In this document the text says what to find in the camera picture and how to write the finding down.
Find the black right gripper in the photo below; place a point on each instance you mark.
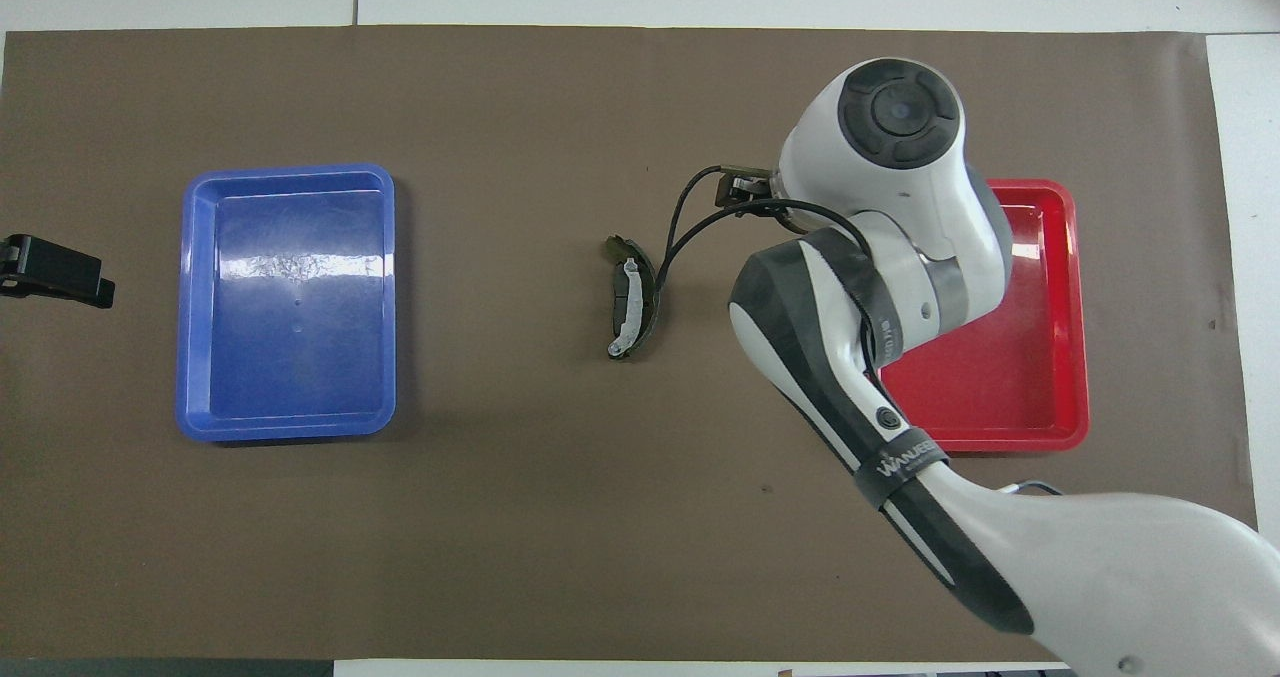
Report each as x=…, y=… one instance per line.
x=738, y=189

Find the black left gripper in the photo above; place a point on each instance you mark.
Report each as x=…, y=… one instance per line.
x=55, y=259

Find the red plastic tray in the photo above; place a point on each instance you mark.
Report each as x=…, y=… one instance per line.
x=1040, y=357

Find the brown table mat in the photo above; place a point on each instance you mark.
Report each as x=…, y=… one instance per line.
x=500, y=107

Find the blue plastic tray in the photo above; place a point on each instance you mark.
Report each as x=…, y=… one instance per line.
x=240, y=377

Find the curved brake shoe white web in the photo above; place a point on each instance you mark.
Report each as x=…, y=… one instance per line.
x=632, y=302

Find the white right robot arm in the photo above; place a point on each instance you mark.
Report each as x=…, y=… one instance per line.
x=900, y=207

